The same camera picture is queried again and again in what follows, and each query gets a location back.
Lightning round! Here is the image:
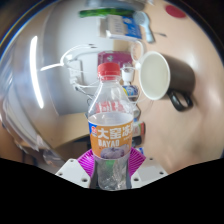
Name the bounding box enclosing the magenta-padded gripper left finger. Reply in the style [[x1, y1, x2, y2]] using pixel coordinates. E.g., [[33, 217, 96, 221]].
[[54, 148, 98, 189]]

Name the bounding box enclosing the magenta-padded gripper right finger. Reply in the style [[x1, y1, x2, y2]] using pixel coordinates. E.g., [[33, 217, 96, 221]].
[[127, 147, 169, 189]]

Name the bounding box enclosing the clear red-capped drink bottle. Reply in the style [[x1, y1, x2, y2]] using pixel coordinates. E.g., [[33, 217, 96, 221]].
[[87, 62, 135, 192]]

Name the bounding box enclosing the small white blue-label bottle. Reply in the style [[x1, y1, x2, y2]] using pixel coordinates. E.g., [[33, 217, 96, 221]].
[[120, 66, 139, 99]]

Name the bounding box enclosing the black mug white inside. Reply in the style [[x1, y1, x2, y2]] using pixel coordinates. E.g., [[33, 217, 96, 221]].
[[135, 50, 196, 112]]

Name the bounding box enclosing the white power strip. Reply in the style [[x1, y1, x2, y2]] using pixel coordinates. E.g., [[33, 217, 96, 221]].
[[63, 54, 84, 88]]

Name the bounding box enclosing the under-shelf light tube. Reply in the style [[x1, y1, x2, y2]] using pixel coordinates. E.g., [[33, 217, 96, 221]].
[[29, 35, 45, 110]]

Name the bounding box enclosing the magenta pouch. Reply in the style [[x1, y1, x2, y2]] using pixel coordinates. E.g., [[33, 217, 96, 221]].
[[97, 50, 134, 69]]

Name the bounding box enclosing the blue and white carton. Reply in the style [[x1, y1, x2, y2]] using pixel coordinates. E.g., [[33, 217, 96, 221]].
[[99, 14, 143, 41]]

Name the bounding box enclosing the light blue hairbrush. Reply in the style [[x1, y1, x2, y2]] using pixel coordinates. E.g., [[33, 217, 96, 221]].
[[132, 10, 156, 44]]

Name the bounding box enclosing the white charging cable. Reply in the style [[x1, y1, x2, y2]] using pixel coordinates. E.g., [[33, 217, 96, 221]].
[[39, 43, 101, 98]]

